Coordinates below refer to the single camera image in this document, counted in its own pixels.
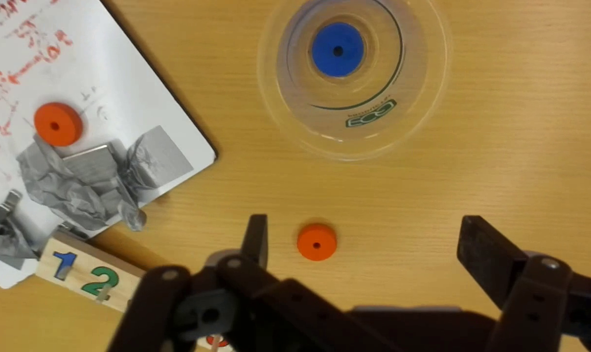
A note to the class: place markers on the orange disc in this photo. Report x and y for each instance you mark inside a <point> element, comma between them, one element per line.
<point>318,242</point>
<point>57,124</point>

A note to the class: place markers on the wooden number puzzle board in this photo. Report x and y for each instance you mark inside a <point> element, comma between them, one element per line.
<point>87,271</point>

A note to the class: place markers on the crumpled grey cloth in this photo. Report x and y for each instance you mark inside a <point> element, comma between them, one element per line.
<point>95,187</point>

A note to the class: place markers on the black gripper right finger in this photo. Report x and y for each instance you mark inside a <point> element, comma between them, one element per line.
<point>539,297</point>

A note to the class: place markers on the blue disc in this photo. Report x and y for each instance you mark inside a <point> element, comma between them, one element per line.
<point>337,50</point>

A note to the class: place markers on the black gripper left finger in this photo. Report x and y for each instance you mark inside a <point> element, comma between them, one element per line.
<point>238,299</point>

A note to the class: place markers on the clear plastic cup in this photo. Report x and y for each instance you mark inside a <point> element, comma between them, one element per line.
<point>392,93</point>

